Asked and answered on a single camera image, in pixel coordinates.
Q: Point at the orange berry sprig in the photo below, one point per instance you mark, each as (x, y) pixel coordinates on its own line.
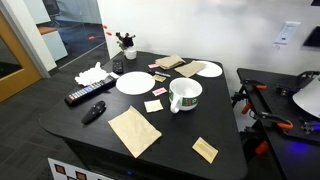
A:
(109, 33)

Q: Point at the white wall mounted device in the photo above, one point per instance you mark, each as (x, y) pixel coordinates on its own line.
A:
(286, 33)

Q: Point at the brown sugar packet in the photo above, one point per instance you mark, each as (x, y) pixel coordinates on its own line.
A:
(159, 78)

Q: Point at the grey marker pen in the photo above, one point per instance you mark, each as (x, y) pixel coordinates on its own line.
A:
(161, 74)

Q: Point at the small white vase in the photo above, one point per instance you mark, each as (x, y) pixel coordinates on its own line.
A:
(130, 53)

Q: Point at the dark red dried flowers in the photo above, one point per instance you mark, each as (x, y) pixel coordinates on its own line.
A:
(126, 40)

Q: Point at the folded brown napkin stack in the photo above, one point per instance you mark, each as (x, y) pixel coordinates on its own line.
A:
(170, 62)

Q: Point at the short black remote control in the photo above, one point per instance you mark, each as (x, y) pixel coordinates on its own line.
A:
(118, 66)

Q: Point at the pink sweetener packet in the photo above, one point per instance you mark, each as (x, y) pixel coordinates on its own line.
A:
(153, 66)
(159, 91)

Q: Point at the black wall panel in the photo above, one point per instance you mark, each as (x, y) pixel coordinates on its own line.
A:
(313, 37)

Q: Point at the wooden door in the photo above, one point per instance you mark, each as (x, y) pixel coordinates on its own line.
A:
(16, 76)

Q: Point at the checkered calibration board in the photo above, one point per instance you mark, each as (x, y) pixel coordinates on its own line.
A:
(66, 170)

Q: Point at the white cabinet with wood top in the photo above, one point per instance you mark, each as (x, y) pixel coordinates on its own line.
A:
(53, 43)

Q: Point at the small tan block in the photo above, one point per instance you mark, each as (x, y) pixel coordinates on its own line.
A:
(204, 150)

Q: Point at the crumpled white tissue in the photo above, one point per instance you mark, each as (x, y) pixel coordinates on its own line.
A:
(90, 76)

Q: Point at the small curved black remote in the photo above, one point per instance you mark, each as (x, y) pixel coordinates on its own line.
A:
(94, 112)

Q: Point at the white round plate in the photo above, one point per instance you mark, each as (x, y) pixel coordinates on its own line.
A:
(135, 83)
(212, 70)

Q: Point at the brown paper bag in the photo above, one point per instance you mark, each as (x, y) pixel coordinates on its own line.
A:
(190, 69)

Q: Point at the large brown paper napkin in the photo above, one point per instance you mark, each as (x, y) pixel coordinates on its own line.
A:
(133, 131)

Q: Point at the long black TV remote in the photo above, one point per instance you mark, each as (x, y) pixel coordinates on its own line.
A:
(88, 90)

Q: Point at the white ceramic bowl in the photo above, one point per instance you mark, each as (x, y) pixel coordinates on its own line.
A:
(186, 100)

